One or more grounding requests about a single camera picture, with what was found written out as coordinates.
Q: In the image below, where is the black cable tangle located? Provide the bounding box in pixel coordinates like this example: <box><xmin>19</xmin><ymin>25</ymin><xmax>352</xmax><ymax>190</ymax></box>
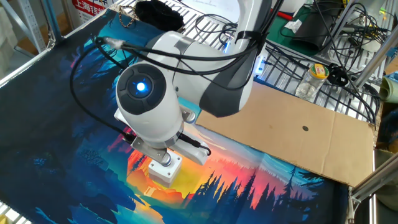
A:
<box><xmin>264</xmin><ymin>0</ymin><xmax>391</xmax><ymax>125</ymax></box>

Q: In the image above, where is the crumpled white paper piece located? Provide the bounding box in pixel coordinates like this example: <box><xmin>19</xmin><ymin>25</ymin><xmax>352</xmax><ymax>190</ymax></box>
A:
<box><xmin>284</xmin><ymin>19</ymin><xmax>303</xmax><ymax>34</ymax></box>

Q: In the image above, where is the black bag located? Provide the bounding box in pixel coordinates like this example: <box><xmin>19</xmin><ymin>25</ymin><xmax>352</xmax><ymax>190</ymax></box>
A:
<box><xmin>292</xmin><ymin>0</ymin><xmax>343</xmax><ymax>52</ymax></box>

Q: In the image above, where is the green mat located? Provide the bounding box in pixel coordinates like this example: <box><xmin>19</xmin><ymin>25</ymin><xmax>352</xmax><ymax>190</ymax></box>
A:
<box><xmin>266</xmin><ymin>5</ymin><xmax>330</xmax><ymax>57</ymax></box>

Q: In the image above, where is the pale green roll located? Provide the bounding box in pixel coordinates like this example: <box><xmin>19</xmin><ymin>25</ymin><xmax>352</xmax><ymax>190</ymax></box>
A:
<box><xmin>378</xmin><ymin>72</ymin><xmax>398</xmax><ymax>104</ymax></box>

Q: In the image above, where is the grey metal stand pole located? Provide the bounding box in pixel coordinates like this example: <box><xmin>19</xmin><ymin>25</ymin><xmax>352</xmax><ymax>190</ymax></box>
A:
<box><xmin>320</xmin><ymin>0</ymin><xmax>358</xmax><ymax>57</ymax></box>

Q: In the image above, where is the red rod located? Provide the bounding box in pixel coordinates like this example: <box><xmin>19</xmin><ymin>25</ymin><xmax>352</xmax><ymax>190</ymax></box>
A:
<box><xmin>269</xmin><ymin>6</ymin><xmax>294</xmax><ymax>21</ymax></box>

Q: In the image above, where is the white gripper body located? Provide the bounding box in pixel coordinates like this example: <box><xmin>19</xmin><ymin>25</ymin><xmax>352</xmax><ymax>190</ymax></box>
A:
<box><xmin>113</xmin><ymin>108</ymin><xmax>211</xmax><ymax>166</ymax></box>

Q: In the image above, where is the silver metal mount bracket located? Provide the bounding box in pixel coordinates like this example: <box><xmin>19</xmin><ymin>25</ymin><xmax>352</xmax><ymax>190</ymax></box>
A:
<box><xmin>129</xmin><ymin>136</ymin><xmax>172</xmax><ymax>167</ymax></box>

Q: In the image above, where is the grey perforated shelf upright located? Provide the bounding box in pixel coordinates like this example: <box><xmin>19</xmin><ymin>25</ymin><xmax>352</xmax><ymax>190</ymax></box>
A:
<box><xmin>17</xmin><ymin>0</ymin><xmax>47</xmax><ymax>54</ymax></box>

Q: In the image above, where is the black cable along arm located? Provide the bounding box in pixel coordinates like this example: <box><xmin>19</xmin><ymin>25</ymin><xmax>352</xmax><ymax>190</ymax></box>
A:
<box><xmin>119</xmin><ymin>0</ymin><xmax>285</xmax><ymax>91</ymax></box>

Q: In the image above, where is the aluminium profile frame bar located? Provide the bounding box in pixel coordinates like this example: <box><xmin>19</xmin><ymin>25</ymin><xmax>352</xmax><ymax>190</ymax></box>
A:
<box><xmin>348</xmin><ymin>154</ymin><xmax>398</xmax><ymax>205</ymax></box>

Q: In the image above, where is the red and white sign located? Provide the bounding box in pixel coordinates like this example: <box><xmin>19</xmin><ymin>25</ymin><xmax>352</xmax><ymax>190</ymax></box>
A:
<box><xmin>71</xmin><ymin>0</ymin><xmax>108</xmax><ymax>24</ymax></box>

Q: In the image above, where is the gold chain strap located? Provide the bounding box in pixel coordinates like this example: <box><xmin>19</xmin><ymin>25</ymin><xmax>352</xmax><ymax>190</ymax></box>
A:
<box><xmin>118</xmin><ymin>4</ymin><xmax>139</xmax><ymax>29</ymax></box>

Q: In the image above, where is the white wire rack shelf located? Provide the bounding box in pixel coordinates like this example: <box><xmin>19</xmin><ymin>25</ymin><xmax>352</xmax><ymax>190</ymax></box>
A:
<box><xmin>111</xmin><ymin>0</ymin><xmax>382</xmax><ymax>125</ymax></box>

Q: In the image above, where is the forest sunset printed cloth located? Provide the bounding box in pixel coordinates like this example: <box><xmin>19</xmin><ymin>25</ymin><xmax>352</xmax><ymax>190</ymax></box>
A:
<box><xmin>0</xmin><ymin>8</ymin><xmax>349</xmax><ymax>224</ymax></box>

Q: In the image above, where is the black velcro cable strap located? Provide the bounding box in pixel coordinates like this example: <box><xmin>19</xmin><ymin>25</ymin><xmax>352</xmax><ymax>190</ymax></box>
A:
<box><xmin>235</xmin><ymin>30</ymin><xmax>267</xmax><ymax>46</ymax></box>

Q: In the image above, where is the black power plug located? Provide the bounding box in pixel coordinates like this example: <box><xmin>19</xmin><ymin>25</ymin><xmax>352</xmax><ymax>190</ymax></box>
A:
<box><xmin>327</xmin><ymin>63</ymin><xmax>349</xmax><ymax>87</ymax></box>

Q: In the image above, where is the black looped camera cable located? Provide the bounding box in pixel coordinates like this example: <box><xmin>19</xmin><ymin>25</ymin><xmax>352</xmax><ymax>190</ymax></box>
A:
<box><xmin>68</xmin><ymin>36</ymin><xmax>137</xmax><ymax>144</ymax></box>

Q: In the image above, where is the blue metal shelf upright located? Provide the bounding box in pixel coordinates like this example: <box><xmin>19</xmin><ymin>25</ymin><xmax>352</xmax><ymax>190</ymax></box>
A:
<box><xmin>40</xmin><ymin>0</ymin><xmax>65</xmax><ymax>43</ymax></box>

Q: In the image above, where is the brown cardboard sheet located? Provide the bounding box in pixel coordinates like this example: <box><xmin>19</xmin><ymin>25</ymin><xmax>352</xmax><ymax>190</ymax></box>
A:
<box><xmin>195</xmin><ymin>81</ymin><xmax>376</xmax><ymax>187</ymax></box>

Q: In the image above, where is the slanted aluminium profile post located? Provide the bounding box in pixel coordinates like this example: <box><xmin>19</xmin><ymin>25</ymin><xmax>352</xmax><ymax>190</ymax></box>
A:
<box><xmin>353</xmin><ymin>30</ymin><xmax>398</xmax><ymax>90</ymax></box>

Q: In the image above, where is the glass jar yellow lid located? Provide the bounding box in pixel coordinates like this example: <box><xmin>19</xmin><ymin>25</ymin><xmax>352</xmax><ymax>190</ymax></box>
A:
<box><xmin>294</xmin><ymin>63</ymin><xmax>330</xmax><ymax>102</ymax></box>

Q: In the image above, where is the black fluffy pouch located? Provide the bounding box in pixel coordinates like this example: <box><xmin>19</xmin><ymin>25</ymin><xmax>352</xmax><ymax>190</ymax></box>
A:
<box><xmin>134</xmin><ymin>0</ymin><xmax>185</xmax><ymax>32</ymax></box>

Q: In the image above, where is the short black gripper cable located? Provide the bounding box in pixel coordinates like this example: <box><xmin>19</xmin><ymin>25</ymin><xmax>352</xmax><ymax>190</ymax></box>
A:
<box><xmin>178</xmin><ymin>133</ymin><xmax>212</xmax><ymax>156</ymax></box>

